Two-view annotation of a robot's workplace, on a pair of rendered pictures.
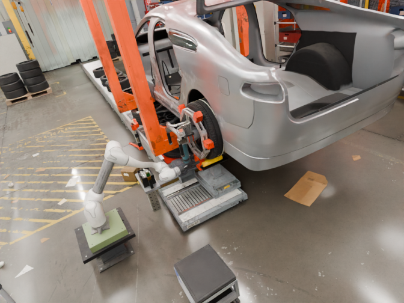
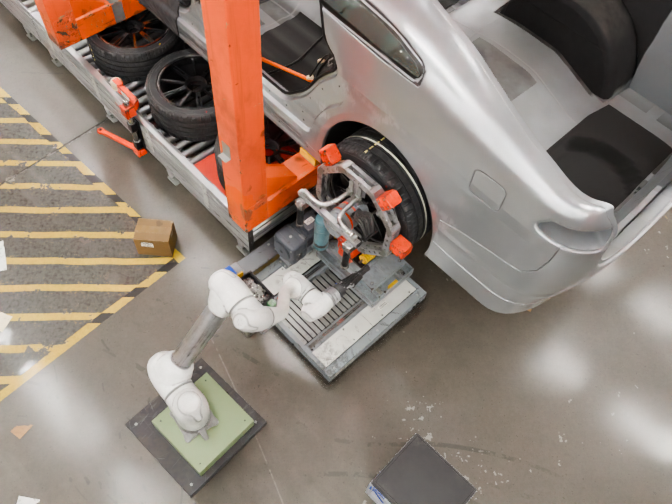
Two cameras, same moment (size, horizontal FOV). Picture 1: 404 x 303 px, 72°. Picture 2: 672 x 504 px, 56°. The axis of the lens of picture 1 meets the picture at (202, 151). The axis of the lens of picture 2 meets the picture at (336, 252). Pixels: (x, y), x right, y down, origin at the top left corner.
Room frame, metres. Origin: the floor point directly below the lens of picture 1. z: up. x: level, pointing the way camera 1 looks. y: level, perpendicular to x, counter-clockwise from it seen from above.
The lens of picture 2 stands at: (1.02, 1.01, 3.49)
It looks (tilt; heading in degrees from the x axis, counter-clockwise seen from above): 58 degrees down; 332
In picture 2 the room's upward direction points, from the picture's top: 7 degrees clockwise
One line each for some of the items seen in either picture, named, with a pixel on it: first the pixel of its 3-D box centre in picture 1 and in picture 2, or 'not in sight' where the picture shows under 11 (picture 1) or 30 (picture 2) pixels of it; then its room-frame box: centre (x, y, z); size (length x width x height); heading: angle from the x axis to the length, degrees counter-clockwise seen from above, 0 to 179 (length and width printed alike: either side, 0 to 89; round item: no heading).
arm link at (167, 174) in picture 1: (166, 174); (314, 306); (2.34, 0.40, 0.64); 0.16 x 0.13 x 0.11; 111
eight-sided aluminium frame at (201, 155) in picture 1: (194, 133); (356, 209); (2.69, 0.05, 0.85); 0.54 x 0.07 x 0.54; 22
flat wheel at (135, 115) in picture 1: (149, 111); (135, 37); (4.89, 0.79, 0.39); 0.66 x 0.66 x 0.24
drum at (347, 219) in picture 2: (188, 136); (346, 216); (2.67, 0.11, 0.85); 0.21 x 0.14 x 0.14; 112
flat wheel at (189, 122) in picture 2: (163, 123); (198, 94); (4.21, 0.52, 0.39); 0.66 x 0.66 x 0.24
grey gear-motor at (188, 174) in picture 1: (189, 167); (307, 237); (2.97, 0.20, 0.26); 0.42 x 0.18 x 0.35; 112
